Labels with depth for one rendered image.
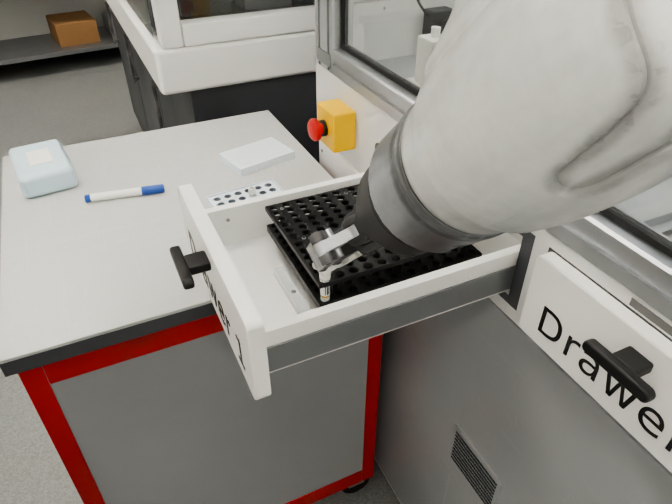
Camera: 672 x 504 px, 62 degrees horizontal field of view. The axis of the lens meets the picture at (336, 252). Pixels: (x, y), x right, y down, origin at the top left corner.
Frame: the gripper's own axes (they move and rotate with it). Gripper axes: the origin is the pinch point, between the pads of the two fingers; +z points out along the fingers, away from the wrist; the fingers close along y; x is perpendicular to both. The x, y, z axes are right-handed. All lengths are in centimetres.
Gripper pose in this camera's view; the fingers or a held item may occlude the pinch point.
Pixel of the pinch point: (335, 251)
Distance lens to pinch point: 55.7
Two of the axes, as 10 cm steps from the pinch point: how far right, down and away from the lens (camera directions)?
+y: 8.4, -4.0, 3.5
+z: -3.0, 2.0, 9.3
